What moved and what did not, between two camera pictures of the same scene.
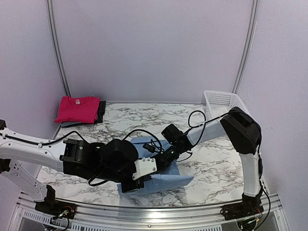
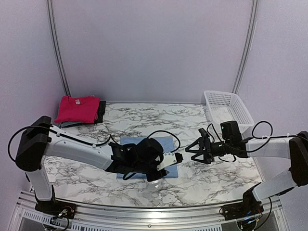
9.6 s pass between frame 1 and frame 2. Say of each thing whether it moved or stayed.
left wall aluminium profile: stayed
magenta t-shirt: stayed
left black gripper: moved
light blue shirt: moved
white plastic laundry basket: stayed
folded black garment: stayed
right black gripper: moved
